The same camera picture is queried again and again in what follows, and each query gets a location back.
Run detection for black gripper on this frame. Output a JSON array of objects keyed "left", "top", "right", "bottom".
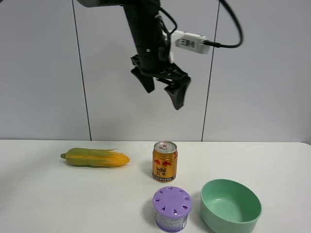
[{"left": 131, "top": 44, "right": 191, "bottom": 110}]

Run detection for green plastic bowl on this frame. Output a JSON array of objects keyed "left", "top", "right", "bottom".
[{"left": 200, "top": 179, "right": 262, "bottom": 233}]

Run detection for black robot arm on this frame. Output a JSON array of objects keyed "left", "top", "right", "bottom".
[{"left": 79, "top": 0, "right": 191, "bottom": 110}]

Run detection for gold Red Bull can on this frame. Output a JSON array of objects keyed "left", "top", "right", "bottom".
[{"left": 152, "top": 141, "right": 178, "bottom": 183}]

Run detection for toy corn cob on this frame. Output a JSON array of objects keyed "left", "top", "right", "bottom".
[{"left": 60, "top": 148, "right": 130, "bottom": 167}]

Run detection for purple lid air freshener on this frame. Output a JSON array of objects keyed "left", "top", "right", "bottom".
[{"left": 153, "top": 186, "right": 192, "bottom": 233}]

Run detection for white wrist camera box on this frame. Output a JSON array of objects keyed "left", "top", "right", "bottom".
[{"left": 158, "top": 30, "right": 209, "bottom": 64}]

